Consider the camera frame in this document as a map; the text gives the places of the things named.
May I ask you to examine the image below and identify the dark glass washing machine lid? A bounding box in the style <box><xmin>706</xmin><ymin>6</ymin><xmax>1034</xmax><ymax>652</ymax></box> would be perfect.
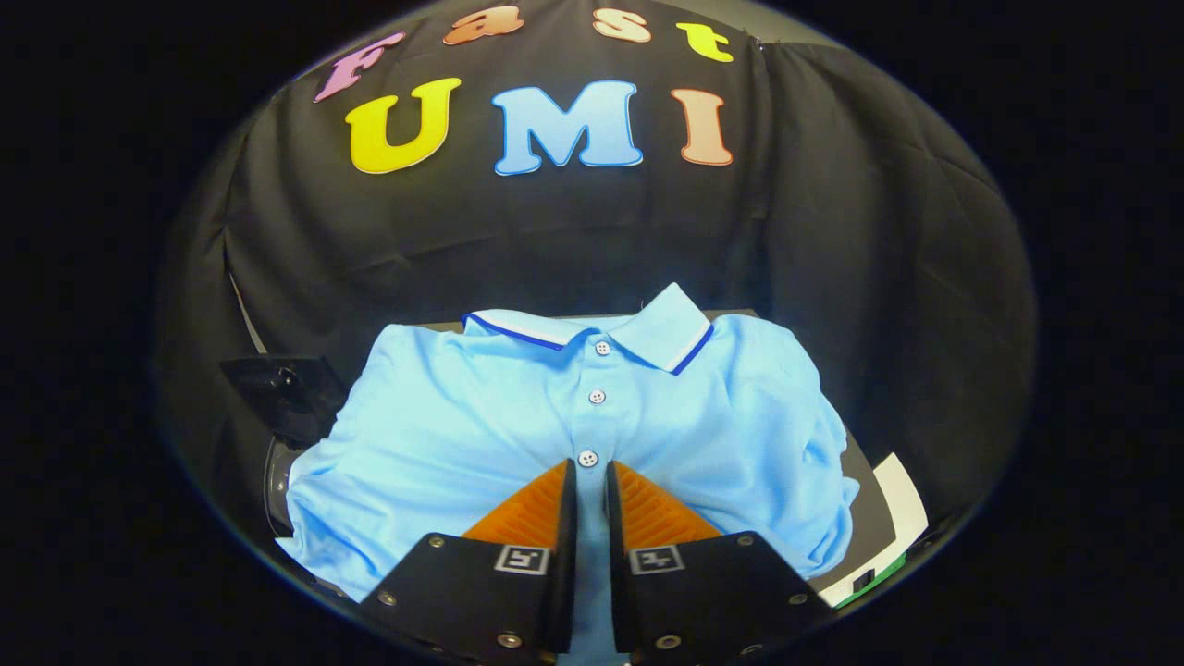
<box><xmin>220</xmin><ymin>356</ymin><xmax>348</xmax><ymax>450</ymax></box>

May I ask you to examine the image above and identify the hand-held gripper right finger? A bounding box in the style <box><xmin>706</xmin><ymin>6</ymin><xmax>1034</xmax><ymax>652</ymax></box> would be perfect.
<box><xmin>606</xmin><ymin>460</ymin><xmax>833</xmax><ymax>660</ymax></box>

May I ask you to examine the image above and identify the light blue polo shirt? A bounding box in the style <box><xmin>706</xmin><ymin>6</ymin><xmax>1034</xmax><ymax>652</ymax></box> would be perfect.
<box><xmin>276</xmin><ymin>282</ymin><xmax>861</xmax><ymax>666</ymax></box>

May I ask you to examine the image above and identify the green object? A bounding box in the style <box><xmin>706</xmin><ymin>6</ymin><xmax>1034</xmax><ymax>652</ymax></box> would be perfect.
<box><xmin>832</xmin><ymin>550</ymin><xmax>909</xmax><ymax>609</ymax></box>

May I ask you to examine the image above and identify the black and beige cabinet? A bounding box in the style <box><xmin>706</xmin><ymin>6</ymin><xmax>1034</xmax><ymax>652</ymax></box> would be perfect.
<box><xmin>425</xmin><ymin>308</ymin><xmax>898</xmax><ymax>586</ymax></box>

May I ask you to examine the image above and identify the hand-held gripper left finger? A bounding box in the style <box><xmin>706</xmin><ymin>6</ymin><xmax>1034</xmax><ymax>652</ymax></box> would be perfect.
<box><xmin>359</xmin><ymin>460</ymin><xmax>579</xmax><ymax>666</ymax></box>

